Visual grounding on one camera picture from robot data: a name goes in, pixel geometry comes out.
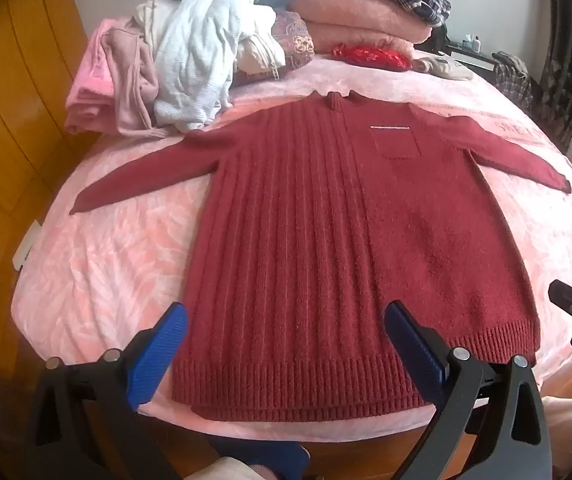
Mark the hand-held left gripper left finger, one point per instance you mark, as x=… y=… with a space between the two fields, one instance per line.
x=158 y=355

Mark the dark blue footwear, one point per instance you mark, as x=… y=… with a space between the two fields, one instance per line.
x=266 y=455

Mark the dark red knit sweater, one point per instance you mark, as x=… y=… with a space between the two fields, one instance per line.
x=316 y=235

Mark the red embroidered pouch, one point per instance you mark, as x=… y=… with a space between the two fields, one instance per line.
x=371 y=55

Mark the white tag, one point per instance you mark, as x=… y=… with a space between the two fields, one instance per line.
x=26 y=242

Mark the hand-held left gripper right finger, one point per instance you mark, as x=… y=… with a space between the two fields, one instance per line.
x=413 y=345

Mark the dark nightstand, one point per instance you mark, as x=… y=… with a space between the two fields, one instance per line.
x=476 y=60

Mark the pink garment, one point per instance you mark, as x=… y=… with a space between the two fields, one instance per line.
x=86 y=90

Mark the beige cloth item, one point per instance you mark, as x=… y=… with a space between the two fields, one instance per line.
x=446 y=67

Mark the small bottles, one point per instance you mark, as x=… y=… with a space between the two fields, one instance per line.
x=473 y=42

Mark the mauve garment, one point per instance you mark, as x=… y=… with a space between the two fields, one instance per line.
x=131 y=85

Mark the folded pink fleece blanket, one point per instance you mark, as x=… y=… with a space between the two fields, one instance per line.
x=356 y=15

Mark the purple patterned pillow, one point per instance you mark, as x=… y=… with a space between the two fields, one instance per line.
x=293 y=35

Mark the pink floral blanket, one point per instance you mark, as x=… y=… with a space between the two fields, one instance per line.
x=116 y=270

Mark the grey plaid cloth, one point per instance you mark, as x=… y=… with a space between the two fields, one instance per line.
x=513 y=77

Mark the white ribbed garment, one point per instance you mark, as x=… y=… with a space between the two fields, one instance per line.
x=191 y=60

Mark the cream garment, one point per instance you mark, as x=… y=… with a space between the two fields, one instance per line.
x=261 y=52

